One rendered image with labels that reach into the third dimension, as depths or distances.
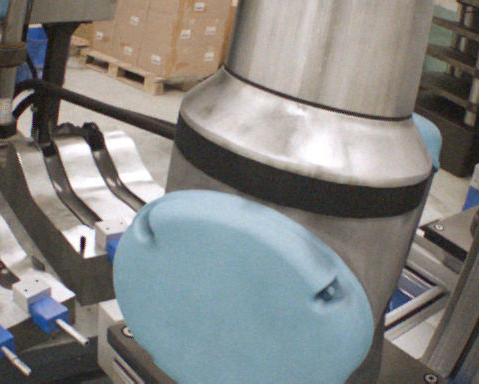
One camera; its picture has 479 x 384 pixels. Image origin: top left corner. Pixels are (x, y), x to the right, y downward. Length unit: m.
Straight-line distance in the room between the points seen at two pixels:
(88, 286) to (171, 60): 4.03
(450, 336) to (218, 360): 0.39
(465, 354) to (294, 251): 0.44
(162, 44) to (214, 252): 4.69
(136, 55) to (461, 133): 2.76
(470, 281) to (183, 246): 0.40
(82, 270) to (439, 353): 0.52
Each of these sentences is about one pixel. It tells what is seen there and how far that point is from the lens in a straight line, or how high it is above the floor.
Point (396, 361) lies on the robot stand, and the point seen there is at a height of 1.04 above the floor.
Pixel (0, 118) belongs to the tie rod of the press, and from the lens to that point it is 1.55.
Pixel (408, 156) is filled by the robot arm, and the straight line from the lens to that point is 0.24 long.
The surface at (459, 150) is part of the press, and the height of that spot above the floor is 0.22.
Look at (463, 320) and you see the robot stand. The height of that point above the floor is 1.06.
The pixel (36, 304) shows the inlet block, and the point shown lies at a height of 0.87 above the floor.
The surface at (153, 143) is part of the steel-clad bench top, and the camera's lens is 1.57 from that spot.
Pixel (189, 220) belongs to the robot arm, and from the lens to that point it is 0.22.
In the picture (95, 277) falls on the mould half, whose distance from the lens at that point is 0.90.
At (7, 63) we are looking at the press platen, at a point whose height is 1.00.
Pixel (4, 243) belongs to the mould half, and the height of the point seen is 0.87.
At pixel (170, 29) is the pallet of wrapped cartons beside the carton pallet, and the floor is 0.55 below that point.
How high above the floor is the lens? 1.35
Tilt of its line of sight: 24 degrees down
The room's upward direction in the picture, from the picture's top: 12 degrees clockwise
